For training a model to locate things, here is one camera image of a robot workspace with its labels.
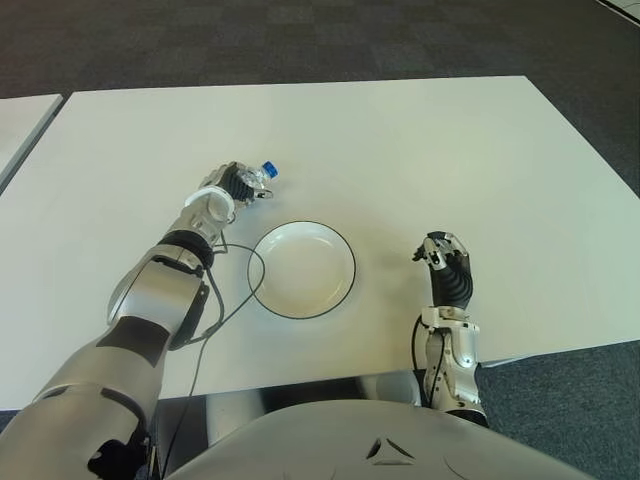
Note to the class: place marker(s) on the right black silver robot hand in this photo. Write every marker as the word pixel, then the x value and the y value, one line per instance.
pixel 452 280

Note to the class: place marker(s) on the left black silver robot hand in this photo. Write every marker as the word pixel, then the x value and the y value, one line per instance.
pixel 235 182

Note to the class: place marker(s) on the clear water bottle blue cap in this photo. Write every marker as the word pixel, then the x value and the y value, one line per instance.
pixel 260 175

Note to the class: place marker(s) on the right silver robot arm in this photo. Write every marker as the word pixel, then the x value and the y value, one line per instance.
pixel 452 360

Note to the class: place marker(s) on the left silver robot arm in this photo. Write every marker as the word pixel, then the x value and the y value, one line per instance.
pixel 145 320

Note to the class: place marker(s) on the white plate black rim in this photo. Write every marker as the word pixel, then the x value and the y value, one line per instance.
pixel 302 270

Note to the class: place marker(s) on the silver robot torso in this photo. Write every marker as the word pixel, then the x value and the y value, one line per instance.
pixel 325 440

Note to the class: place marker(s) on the white side table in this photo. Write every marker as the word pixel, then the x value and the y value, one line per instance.
pixel 20 130

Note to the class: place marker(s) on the white round pedestal base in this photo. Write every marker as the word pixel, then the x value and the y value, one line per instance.
pixel 395 387

